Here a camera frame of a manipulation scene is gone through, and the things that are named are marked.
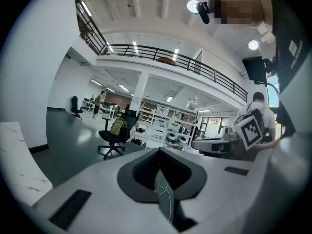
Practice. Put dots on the black metal railing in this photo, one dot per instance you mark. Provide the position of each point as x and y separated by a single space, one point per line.
170 55

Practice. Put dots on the black box device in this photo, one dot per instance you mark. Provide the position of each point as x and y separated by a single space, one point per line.
254 69

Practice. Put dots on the person's black shirt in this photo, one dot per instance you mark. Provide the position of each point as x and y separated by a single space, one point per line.
290 33

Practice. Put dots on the long ceiling light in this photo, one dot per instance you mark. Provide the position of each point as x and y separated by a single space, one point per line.
96 82
135 47
123 88
86 8

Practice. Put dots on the white desk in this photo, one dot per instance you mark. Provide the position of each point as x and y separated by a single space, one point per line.
108 108

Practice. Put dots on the person's head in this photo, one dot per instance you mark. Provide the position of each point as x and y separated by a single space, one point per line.
241 6

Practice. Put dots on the white round device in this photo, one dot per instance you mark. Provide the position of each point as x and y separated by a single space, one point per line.
182 139
171 137

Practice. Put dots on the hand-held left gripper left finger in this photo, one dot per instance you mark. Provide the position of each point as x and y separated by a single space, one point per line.
97 203

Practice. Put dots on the yellow green backpack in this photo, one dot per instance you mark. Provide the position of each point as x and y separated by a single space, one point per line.
117 126

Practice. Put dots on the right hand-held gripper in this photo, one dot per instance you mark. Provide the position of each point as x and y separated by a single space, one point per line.
251 131

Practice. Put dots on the round ceiling lamp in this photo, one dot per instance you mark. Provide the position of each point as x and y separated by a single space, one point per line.
253 44
193 6

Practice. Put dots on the white storage shelving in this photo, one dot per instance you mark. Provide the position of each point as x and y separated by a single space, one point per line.
168 121

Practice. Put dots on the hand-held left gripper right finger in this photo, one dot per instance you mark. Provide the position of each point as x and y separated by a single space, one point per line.
219 184

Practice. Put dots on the black mesh office chair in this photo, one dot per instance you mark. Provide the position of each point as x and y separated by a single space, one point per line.
114 140

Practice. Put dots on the black head camera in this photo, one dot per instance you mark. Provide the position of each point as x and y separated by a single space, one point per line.
203 12

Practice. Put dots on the white marble table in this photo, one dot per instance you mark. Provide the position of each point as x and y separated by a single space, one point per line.
14 160

